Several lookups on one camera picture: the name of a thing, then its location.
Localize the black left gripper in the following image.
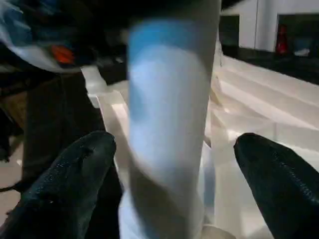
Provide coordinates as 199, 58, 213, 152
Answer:
47, 0, 150, 75

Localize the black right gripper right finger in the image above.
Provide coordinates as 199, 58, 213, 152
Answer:
233, 132, 319, 239

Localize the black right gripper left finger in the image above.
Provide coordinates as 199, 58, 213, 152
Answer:
0, 131, 118, 239

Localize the white plastic table top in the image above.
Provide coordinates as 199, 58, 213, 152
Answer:
81, 49, 319, 239

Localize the white plastic table leg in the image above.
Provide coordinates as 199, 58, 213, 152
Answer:
119, 0, 223, 239

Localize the black work mat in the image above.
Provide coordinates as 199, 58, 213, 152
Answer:
20, 44, 319, 239

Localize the small red item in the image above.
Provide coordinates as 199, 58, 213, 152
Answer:
276, 24, 290, 54

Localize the white cabinet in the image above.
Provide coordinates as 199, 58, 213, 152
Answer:
220, 0, 319, 53

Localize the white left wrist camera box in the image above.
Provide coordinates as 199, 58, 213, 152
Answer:
0, 0, 83, 73

